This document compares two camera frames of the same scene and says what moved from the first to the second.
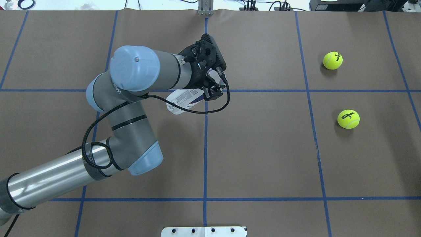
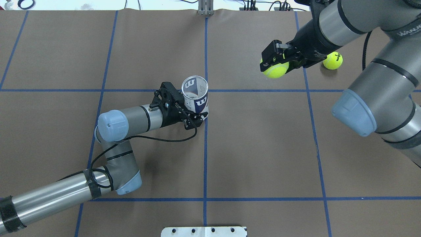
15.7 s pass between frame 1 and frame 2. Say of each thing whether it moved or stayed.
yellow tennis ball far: stayed
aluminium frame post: stayed
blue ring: stayed
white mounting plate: stayed
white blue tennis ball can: moved
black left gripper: moved
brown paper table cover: stayed
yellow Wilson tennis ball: moved
